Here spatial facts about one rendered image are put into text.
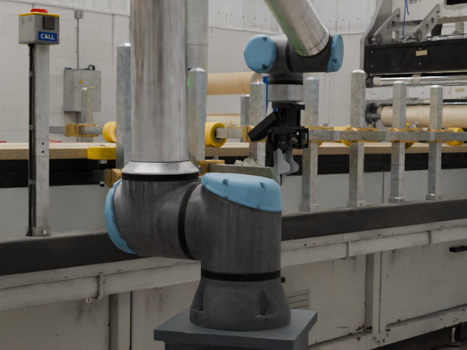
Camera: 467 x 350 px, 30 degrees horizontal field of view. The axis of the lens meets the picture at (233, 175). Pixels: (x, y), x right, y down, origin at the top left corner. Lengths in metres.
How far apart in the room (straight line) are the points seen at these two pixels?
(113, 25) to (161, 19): 9.71
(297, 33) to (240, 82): 7.83
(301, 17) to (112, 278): 0.84
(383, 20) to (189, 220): 3.90
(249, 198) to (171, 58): 0.31
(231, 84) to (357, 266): 6.60
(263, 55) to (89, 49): 9.06
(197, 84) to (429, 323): 1.86
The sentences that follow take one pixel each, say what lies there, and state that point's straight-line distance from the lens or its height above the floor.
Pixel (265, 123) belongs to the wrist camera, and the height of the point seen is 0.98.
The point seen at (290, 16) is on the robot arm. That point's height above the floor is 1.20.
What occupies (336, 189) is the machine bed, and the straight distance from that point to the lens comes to 3.24.
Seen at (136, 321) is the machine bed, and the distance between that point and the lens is 2.61.
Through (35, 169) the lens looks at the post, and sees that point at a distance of 2.09.
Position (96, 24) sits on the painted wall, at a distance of 11.20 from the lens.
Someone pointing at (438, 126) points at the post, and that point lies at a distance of 3.39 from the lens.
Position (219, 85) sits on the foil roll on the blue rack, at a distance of 10.01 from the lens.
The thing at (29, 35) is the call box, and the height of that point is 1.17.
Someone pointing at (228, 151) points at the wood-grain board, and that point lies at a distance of 2.79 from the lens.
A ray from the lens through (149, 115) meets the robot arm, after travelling 1.65.
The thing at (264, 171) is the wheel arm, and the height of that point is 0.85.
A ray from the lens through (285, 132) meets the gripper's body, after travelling 2.20.
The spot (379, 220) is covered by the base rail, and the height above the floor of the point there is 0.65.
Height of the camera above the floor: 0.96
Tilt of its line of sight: 3 degrees down
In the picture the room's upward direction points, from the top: 1 degrees clockwise
